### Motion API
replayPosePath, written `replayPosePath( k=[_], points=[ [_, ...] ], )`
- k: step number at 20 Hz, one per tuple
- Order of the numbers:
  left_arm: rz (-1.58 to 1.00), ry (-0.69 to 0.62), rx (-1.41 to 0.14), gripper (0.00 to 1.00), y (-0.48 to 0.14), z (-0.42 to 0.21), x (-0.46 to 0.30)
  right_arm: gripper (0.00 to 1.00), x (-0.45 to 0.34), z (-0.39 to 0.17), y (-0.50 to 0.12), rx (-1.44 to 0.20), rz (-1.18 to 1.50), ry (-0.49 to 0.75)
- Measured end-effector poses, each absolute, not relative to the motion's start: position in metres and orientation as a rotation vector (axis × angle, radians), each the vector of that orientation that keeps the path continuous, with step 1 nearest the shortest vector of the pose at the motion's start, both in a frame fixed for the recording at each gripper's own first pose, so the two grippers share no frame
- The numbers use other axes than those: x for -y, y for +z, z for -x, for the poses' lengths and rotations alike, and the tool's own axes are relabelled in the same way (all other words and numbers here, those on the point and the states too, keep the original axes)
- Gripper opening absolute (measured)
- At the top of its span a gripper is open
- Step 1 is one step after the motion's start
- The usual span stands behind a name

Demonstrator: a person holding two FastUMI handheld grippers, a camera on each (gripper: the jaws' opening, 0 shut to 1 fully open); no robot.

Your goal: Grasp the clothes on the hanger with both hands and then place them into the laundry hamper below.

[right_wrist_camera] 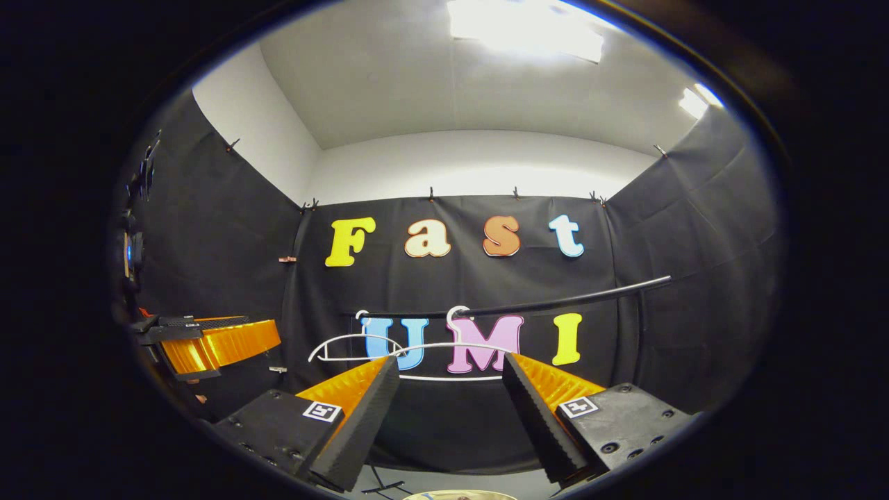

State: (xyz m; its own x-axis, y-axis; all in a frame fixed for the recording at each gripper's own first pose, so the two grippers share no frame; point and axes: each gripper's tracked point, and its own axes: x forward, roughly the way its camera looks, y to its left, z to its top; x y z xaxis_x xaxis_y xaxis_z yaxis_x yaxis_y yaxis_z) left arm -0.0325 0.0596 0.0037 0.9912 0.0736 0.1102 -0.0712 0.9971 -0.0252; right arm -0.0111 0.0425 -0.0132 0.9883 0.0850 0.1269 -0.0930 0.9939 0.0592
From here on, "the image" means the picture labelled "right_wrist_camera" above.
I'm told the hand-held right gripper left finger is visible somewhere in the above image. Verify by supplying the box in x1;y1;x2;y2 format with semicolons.
212;356;402;492

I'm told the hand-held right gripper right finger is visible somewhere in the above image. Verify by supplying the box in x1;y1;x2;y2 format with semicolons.
501;351;695;487

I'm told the beige laundry hamper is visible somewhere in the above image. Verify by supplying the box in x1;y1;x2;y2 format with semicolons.
403;490;518;500

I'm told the white clothes hanger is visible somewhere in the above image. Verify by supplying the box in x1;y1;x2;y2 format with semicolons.
308;310;405;363
389;306;518;383

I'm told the row of black backdrop clips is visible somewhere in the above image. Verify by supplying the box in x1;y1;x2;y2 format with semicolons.
226;137;669;210

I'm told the small ceiling light panel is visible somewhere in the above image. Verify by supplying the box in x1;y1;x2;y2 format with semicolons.
679;83;723;119

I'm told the large ceiling light panel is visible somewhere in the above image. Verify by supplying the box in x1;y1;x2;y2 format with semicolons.
448;0;605;63

